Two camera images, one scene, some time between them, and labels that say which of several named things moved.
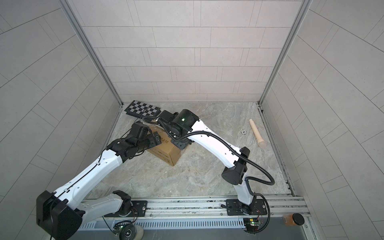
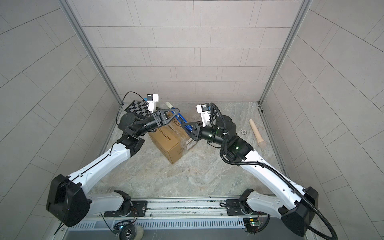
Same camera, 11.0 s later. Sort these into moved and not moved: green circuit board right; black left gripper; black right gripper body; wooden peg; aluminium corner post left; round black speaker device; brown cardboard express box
Moved: black right gripper body; black left gripper; brown cardboard express box
Not moved: aluminium corner post left; green circuit board right; wooden peg; round black speaker device
